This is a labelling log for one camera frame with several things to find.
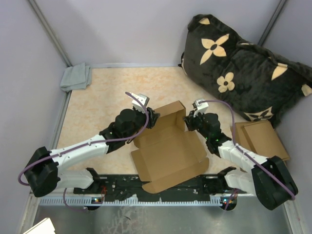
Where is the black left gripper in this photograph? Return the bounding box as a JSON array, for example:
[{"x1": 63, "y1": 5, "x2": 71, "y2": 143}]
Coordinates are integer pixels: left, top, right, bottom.
[{"x1": 124, "y1": 107, "x2": 160, "y2": 140}]

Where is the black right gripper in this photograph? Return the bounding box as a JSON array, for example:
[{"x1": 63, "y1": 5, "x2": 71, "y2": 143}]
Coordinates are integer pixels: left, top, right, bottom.
[{"x1": 183, "y1": 109, "x2": 210, "y2": 140}]

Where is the brown cardboard box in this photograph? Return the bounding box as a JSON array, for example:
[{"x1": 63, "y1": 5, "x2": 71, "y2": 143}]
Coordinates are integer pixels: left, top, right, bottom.
[{"x1": 131, "y1": 101, "x2": 210, "y2": 182}]

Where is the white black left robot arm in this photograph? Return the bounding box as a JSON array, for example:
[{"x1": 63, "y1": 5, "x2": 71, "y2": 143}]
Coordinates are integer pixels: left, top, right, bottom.
[{"x1": 23, "y1": 108, "x2": 160, "y2": 197}]

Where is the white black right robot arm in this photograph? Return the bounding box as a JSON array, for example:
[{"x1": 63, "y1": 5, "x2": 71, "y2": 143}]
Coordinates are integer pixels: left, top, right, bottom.
[{"x1": 184, "y1": 111, "x2": 298, "y2": 210}]

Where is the stack of flat cardboard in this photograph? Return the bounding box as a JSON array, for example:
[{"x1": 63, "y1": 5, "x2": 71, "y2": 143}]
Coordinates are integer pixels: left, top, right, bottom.
[{"x1": 230, "y1": 120, "x2": 290, "y2": 161}]

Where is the black flower pattern cushion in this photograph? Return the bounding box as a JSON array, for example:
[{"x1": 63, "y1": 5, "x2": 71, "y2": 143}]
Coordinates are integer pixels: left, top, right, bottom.
[{"x1": 180, "y1": 14, "x2": 312, "y2": 126}]

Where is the grey folded cloth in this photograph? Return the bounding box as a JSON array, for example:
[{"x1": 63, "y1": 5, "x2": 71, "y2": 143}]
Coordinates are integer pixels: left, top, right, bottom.
[{"x1": 60, "y1": 62, "x2": 92, "y2": 92}]

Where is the white board corner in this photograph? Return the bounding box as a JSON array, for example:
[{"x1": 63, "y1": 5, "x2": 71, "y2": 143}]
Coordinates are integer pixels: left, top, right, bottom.
[{"x1": 23, "y1": 218, "x2": 55, "y2": 234}]

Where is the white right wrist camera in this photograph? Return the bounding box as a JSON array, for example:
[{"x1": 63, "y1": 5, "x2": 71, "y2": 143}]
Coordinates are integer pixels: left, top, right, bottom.
[{"x1": 193, "y1": 98, "x2": 209, "y2": 117}]

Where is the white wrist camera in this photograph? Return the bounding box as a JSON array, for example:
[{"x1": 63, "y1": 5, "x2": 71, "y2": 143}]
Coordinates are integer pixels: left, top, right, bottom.
[
  {"x1": 193, "y1": 98, "x2": 209, "y2": 117},
  {"x1": 130, "y1": 93, "x2": 150, "y2": 113}
]

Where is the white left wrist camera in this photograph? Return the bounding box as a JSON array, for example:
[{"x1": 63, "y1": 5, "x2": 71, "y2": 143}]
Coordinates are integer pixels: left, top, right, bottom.
[{"x1": 130, "y1": 93, "x2": 150, "y2": 113}]

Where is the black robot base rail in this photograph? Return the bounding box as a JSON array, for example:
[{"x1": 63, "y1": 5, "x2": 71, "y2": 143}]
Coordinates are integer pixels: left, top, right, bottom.
[{"x1": 74, "y1": 167, "x2": 244, "y2": 203}]

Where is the white slotted cable duct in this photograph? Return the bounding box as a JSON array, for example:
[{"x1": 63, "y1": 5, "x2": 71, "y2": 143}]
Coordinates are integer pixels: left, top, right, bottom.
[{"x1": 39, "y1": 196, "x2": 224, "y2": 208}]

